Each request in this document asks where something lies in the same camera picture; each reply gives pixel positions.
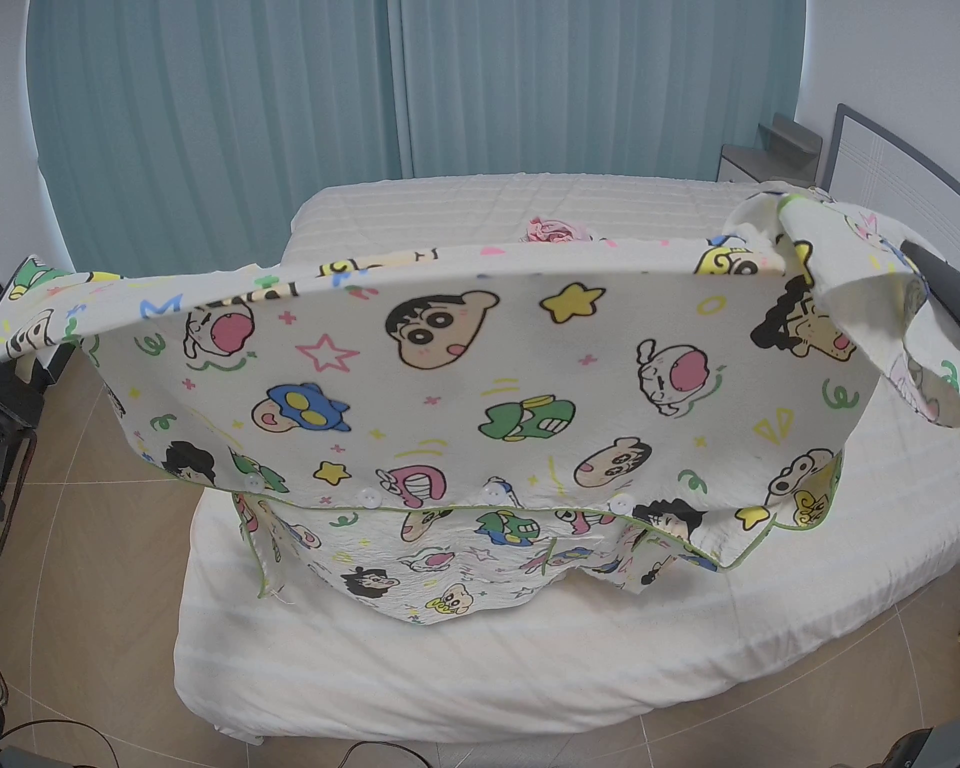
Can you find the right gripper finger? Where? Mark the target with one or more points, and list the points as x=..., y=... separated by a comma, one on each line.
x=934, y=264

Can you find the white printed pyjama top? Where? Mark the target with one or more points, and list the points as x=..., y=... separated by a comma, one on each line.
x=480, y=375

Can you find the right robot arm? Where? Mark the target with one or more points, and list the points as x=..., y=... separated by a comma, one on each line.
x=934, y=750

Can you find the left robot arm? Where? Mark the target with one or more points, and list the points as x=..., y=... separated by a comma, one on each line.
x=15, y=409

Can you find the pile of clothes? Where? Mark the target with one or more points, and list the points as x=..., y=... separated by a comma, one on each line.
x=555, y=231

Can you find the grey bedside table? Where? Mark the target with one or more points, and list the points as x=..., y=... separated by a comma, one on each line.
x=757, y=161

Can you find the blue-green curtain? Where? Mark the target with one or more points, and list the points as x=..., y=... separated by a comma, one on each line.
x=225, y=112
x=600, y=75

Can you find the bed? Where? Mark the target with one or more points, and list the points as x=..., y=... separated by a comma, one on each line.
x=450, y=675

